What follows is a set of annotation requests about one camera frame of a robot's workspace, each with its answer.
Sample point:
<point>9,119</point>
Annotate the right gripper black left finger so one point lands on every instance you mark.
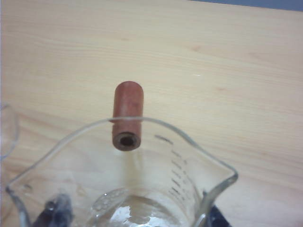
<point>56,210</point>

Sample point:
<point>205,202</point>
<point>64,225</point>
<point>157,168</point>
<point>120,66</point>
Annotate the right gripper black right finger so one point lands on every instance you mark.
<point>217,217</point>

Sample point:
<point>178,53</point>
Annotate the clear glass measuring cup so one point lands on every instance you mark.
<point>7,142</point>

